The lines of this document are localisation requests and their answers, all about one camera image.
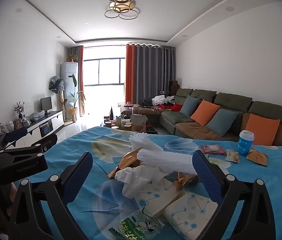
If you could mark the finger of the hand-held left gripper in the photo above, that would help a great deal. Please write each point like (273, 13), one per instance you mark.
(48, 143)
(17, 135)

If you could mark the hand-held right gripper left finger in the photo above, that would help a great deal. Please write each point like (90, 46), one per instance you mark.
(79, 175)

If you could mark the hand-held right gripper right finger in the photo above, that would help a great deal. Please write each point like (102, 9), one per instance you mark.
(205, 177)

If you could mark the green white snack wrapper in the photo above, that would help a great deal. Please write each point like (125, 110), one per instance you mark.
(138, 223)

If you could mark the wooden framed box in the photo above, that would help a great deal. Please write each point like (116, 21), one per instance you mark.
(17, 124)

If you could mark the white ceramic jar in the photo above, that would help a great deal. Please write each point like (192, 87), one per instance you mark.
(9, 126)

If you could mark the blue white porcelain jar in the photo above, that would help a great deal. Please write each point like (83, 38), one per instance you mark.
(26, 123)

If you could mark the glass ornament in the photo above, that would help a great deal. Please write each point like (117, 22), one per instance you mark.
(2, 127)

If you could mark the printed blue blanket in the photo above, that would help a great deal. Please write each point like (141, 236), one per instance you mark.
(68, 145)

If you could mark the gold snack wrapper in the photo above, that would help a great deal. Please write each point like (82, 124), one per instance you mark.
(127, 161)
(184, 180)

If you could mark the white black TV cabinet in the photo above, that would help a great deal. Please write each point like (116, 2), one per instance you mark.
(56, 120)

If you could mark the flower vase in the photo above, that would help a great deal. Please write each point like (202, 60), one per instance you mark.
(20, 108)

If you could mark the clear plastic bag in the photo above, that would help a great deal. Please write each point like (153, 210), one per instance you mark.
(36, 116)

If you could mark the pink packet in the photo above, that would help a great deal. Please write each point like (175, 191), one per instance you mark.
(213, 150)

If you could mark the beige snack packet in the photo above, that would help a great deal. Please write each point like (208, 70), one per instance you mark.
(232, 156)

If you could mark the dotted tissue pack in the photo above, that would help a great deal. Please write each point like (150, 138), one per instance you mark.
(193, 212)
(156, 200)

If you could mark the black monitor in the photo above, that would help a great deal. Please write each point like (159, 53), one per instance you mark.
(46, 103)

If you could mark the white disposable glove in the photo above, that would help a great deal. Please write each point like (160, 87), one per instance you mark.
(168, 160)
(143, 140)

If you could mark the blue paper cup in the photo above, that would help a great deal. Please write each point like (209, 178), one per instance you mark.
(245, 143)

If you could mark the large leafy potted plant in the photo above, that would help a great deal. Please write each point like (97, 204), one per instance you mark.
(77, 97)

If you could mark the orange gold snack packet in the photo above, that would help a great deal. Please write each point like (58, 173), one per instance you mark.
(257, 157)

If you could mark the white crumpled tissue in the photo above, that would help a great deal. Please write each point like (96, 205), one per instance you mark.
(136, 180)

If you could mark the large blue pillow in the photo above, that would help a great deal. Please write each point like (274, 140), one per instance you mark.
(222, 122)

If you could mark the covered standing fan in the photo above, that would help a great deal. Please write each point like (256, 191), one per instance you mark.
(56, 85)

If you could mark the white standing air conditioner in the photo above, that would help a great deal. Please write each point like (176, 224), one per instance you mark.
(67, 82)

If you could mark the large orange pillow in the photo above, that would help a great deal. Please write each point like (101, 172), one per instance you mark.
(204, 112)

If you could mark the cluttered coffee table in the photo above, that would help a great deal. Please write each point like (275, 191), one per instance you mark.
(121, 123)

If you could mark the gathered orange grey curtain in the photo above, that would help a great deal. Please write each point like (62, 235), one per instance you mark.
(79, 80)

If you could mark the small blue pillow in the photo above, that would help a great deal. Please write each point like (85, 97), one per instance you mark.
(189, 106)

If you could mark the red cloth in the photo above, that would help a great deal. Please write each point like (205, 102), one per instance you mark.
(174, 107)

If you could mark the brown paper bag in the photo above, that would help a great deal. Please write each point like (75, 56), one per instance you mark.
(138, 123)

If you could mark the green sofa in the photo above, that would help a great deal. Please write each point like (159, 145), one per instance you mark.
(230, 100)

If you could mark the small potted plant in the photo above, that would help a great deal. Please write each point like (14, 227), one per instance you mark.
(72, 58)

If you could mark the white clothes pile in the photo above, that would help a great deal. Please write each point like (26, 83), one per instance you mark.
(159, 100)

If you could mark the window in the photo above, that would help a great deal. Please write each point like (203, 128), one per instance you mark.
(106, 71)

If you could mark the brown stacked boxes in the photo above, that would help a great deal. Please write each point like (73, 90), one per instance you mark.
(173, 87)

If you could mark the black clothes pile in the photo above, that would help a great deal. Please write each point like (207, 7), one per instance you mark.
(146, 101)

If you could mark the wide orange grey curtain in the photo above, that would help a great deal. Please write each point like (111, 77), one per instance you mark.
(153, 72)

